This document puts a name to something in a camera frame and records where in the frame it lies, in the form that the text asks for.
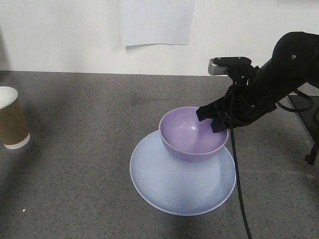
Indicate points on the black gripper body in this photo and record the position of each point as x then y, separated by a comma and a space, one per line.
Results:
250, 98

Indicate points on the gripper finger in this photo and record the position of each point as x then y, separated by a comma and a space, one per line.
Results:
214, 110
220, 124

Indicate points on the purple plastic bowl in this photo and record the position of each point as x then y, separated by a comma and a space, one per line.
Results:
187, 138

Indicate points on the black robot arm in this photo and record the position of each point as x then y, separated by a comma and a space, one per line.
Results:
295, 61

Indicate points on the light blue plate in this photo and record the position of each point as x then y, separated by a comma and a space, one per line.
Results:
178, 187

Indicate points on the brown paper cup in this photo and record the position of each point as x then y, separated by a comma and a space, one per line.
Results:
14, 132

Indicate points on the white paper sheet on wall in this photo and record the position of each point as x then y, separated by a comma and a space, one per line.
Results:
145, 22

